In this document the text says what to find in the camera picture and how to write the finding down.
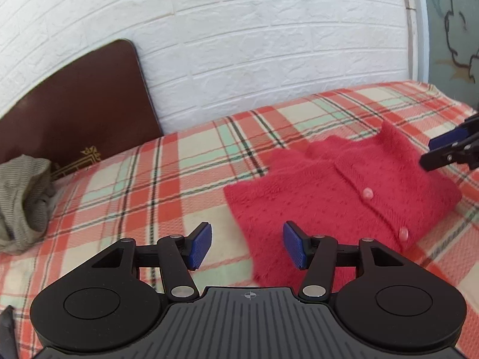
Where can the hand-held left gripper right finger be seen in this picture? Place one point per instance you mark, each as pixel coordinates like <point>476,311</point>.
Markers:
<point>293,246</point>

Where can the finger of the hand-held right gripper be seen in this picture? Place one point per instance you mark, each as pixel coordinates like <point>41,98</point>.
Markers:
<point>449,138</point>
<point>441,157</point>

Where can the red knit cardigan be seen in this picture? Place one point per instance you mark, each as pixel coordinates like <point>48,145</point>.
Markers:
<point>318,194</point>

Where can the white door frame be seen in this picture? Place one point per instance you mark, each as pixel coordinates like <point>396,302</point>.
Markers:
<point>413,26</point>

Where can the plaid blanket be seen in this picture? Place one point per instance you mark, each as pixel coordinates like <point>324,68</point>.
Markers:
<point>149,194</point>

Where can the dark cloth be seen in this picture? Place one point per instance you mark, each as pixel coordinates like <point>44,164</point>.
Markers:
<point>6,333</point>

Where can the grey striped garment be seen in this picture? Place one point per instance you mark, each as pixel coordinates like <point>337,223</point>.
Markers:
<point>26,202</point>

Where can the dark brown headboard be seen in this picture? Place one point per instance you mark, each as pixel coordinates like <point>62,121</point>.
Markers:
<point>75,108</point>

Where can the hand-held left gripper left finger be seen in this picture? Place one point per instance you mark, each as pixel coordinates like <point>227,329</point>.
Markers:
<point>200,245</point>

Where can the painted teal door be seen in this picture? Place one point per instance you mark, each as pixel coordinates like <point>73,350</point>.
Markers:
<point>456,26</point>

